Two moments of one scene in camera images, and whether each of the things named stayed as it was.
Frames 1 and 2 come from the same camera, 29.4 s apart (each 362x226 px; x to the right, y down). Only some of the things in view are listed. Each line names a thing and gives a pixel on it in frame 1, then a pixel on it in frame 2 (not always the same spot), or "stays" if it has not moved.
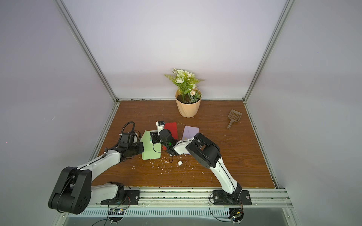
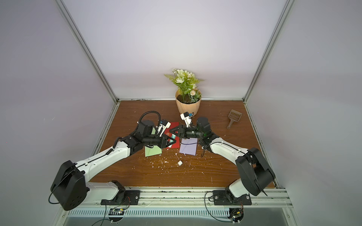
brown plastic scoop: (234, 116) stays
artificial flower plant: (186, 82) stays
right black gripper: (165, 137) -> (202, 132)
